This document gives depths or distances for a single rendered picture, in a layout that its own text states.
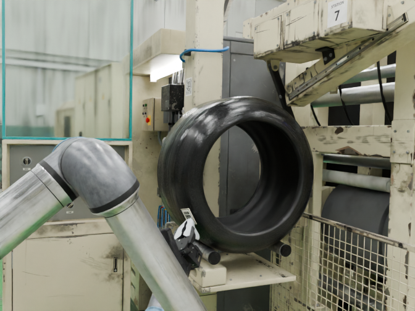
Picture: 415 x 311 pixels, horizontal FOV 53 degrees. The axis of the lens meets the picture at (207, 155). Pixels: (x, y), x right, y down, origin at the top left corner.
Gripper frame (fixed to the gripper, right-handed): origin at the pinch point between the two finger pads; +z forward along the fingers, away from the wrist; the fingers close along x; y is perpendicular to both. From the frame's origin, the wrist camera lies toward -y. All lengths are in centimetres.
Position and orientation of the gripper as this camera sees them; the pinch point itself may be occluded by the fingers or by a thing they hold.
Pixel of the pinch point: (188, 219)
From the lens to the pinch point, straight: 134.9
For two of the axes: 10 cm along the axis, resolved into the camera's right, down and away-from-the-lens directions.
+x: 8.3, -3.0, -4.7
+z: 2.1, -6.2, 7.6
